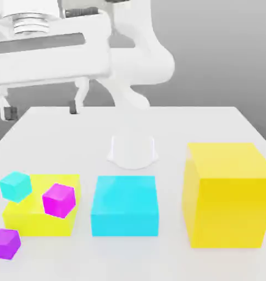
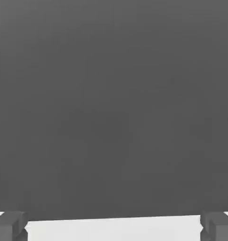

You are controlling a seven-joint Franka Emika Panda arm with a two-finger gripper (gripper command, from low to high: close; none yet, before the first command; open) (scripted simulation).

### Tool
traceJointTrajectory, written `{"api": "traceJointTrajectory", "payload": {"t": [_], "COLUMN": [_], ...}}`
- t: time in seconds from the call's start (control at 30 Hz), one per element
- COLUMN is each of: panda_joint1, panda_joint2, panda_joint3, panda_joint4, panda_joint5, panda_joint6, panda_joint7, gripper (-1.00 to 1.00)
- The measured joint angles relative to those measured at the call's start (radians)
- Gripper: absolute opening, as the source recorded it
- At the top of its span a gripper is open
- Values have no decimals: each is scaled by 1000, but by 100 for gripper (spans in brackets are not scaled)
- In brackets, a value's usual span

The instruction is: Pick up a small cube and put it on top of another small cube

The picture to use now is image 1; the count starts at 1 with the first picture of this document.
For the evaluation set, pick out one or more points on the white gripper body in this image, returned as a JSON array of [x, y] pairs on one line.
[[58, 63]]

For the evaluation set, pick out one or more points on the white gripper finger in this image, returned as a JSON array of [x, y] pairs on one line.
[[81, 94], [3, 103]]

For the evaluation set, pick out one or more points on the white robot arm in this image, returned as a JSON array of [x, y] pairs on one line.
[[141, 61]]

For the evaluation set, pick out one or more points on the small cyan cube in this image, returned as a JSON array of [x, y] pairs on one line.
[[15, 186]]

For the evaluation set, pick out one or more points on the small magenta cube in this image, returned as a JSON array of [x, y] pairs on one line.
[[58, 202]]

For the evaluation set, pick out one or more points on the small purple cube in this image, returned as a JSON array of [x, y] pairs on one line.
[[5, 243]]

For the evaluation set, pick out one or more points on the large cyan box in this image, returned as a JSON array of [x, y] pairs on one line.
[[124, 208]]

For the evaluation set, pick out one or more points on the large lime yellow box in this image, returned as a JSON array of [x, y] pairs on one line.
[[36, 221]]

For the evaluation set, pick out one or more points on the large golden yellow box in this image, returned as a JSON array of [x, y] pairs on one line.
[[229, 204]]

